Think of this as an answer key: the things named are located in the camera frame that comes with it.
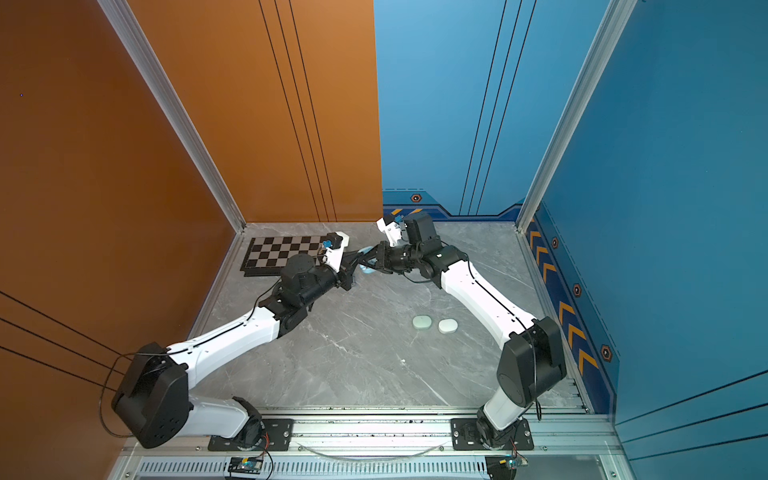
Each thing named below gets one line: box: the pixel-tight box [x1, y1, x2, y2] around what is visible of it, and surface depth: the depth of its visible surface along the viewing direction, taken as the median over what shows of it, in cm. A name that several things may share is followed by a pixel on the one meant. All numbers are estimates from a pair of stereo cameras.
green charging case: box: [412, 314, 433, 329], surface depth 93 cm
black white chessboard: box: [240, 235, 327, 277], surface depth 111 cm
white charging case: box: [438, 318, 458, 334], surface depth 93 cm
